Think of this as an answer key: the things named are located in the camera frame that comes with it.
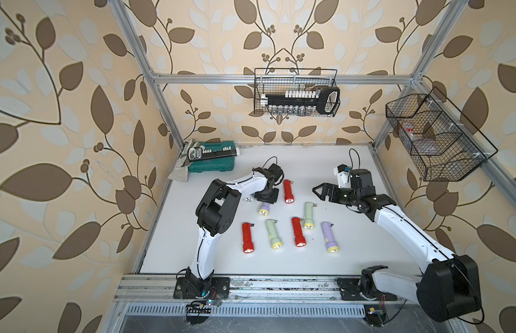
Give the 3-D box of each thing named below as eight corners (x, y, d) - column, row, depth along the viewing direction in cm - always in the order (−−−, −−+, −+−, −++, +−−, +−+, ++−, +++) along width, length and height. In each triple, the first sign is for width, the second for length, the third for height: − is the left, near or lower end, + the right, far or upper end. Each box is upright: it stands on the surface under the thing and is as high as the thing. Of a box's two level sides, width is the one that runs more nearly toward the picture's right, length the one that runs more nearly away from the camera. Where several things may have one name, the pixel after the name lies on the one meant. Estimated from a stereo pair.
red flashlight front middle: (296, 247, 86) (297, 245, 84) (290, 219, 94) (291, 217, 91) (306, 246, 86) (307, 244, 84) (299, 218, 94) (300, 216, 92)
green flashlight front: (272, 250, 84) (272, 248, 82) (265, 222, 92) (265, 219, 90) (283, 248, 85) (283, 246, 83) (276, 220, 93) (276, 217, 91)
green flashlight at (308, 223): (303, 229, 90) (304, 227, 88) (304, 203, 98) (304, 201, 96) (316, 230, 90) (317, 228, 88) (315, 205, 98) (316, 202, 96)
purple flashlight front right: (326, 252, 84) (327, 250, 82) (321, 224, 92) (322, 221, 89) (337, 252, 84) (339, 250, 82) (331, 224, 92) (333, 221, 89)
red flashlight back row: (284, 203, 98) (284, 201, 96) (283, 181, 106) (283, 179, 105) (295, 203, 98) (295, 201, 96) (292, 181, 106) (293, 179, 105)
